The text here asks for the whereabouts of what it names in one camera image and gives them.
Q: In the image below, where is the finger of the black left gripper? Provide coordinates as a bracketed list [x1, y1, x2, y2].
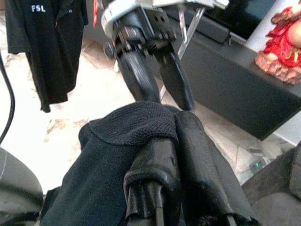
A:
[158, 44, 195, 111]
[117, 50, 162, 105]

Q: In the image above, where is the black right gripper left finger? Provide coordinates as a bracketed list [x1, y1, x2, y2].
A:
[123, 137, 182, 226]

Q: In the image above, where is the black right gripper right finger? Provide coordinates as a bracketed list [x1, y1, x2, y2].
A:
[175, 110, 259, 226]

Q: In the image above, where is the black mesh garment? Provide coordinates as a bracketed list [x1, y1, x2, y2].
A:
[40, 100, 181, 226]

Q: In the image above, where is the red plastic hanger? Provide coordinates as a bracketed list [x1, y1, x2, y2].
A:
[92, 0, 99, 28]

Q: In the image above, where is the power strip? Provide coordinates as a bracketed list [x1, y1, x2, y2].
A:
[249, 160, 268, 174]

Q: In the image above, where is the black soundbar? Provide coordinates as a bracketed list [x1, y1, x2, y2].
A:
[164, 11, 230, 45]

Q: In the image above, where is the black TV cabinet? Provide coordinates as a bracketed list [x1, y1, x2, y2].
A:
[162, 9, 301, 142]

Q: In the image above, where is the brown fabric sofa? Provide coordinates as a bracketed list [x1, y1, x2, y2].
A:
[242, 145, 301, 226]

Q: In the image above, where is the black polo shirt FSL print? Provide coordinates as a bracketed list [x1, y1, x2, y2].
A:
[4, 0, 89, 113]

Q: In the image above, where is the black flat television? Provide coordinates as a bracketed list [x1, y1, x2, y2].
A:
[206, 0, 276, 40]

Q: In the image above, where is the red seated figurine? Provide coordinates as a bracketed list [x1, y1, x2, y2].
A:
[255, 6, 301, 85]

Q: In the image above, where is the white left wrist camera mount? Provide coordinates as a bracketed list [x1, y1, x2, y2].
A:
[102, 0, 230, 32]

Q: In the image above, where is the silver metal clothes rail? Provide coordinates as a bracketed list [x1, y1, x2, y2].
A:
[177, 7, 206, 57]

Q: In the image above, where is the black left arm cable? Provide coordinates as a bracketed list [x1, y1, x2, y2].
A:
[0, 49, 16, 146]

